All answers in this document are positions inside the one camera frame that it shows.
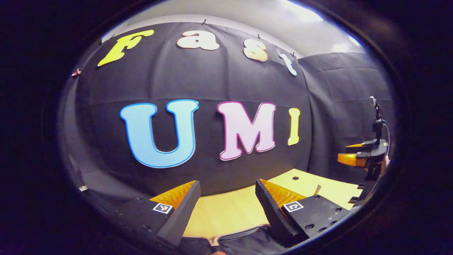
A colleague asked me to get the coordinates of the black backdrop cloth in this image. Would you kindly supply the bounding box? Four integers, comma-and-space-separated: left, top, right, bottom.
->
58, 21, 395, 227

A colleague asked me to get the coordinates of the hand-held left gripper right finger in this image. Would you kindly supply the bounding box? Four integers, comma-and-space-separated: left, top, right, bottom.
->
255, 178, 354, 248

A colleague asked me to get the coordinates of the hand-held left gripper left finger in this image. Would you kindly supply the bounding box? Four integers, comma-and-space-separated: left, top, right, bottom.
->
106, 180, 201, 248

